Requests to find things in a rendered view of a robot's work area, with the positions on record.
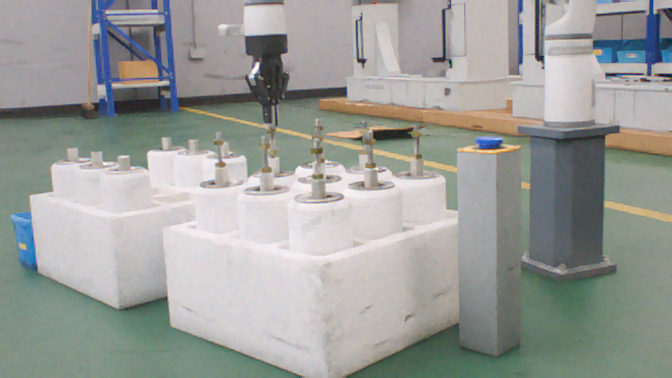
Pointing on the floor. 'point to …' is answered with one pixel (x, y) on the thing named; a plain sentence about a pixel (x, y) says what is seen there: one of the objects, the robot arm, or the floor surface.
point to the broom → (89, 75)
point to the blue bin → (23, 224)
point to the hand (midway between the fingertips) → (270, 115)
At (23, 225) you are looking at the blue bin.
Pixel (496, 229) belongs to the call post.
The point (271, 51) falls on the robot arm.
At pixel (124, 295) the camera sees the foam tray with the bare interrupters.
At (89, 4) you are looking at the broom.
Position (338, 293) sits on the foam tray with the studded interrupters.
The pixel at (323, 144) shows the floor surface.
